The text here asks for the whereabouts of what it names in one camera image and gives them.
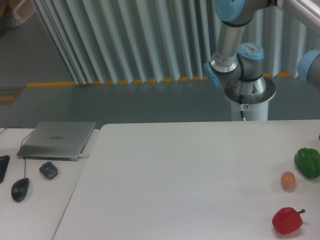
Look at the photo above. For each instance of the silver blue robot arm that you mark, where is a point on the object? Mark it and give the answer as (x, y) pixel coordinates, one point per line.
(233, 59)

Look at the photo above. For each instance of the white usb plug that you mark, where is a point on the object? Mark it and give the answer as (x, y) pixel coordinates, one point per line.
(81, 156)

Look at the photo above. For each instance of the silver closed laptop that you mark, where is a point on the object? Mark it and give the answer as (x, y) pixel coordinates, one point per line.
(57, 140)

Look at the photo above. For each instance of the white folding screen partition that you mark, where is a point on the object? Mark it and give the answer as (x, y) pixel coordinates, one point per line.
(136, 40)

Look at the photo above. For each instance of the dark grey earbuds case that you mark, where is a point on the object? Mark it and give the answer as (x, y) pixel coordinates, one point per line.
(49, 170)

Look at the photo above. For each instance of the brown egg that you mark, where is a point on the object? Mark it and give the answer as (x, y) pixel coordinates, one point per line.
(288, 181)

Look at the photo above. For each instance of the green bell pepper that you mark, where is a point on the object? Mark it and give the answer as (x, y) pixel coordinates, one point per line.
(307, 161)

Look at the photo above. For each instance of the black keyboard edge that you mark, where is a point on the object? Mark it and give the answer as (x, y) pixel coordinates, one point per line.
(4, 162)

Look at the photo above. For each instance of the red bell pepper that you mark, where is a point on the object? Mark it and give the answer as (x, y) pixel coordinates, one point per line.
(287, 220)

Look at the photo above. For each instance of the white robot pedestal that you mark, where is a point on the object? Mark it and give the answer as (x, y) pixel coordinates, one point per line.
(249, 101)

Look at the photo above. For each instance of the black wired computer mouse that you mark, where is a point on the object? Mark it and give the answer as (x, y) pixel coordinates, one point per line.
(19, 189)

